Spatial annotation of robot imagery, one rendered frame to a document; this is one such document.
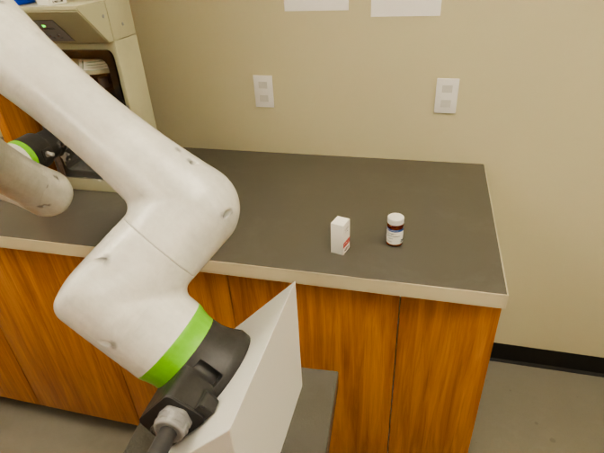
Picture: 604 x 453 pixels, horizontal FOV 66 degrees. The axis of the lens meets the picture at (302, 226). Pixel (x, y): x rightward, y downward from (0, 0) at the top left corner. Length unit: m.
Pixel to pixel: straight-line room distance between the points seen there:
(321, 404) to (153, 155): 0.50
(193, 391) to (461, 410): 0.95
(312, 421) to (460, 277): 0.51
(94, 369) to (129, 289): 1.22
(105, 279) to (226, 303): 0.72
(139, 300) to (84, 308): 0.07
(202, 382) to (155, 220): 0.22
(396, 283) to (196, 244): 0.59
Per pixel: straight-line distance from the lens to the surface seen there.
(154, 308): 0.65
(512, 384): 2.24
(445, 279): 1.14
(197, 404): 0.64
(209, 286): 1.31
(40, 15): 1.43
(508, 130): 1.73
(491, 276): 1.17
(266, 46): 1.72
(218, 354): 0.67
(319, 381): 0.90
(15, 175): 1.03
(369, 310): 1.21
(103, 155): 0.69
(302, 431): 0.84
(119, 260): 0.64
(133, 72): 1.51
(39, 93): 0.74
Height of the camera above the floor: 1.63
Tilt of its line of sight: 32 degrees down
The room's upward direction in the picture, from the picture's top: 3 degrees counter-clockwise
